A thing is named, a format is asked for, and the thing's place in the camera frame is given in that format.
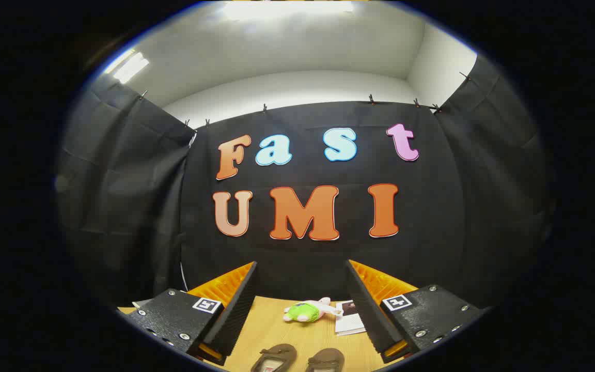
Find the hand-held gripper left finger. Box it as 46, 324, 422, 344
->
119, 261, 258, 366

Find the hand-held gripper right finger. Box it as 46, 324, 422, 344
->
347, 259, 489, 364

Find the brown fuzzy shoe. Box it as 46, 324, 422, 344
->
250, 343, 298, 372
305, 348, 346, 372

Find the white book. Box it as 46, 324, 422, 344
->
335, 300, 367, 337

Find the green and pink plush toy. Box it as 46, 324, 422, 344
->
283, 297, 342, 324

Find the black backdrop cloth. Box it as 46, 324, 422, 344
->
55, 54, 554, 311

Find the ceiling light panel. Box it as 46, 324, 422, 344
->
103, 49, 150, 85

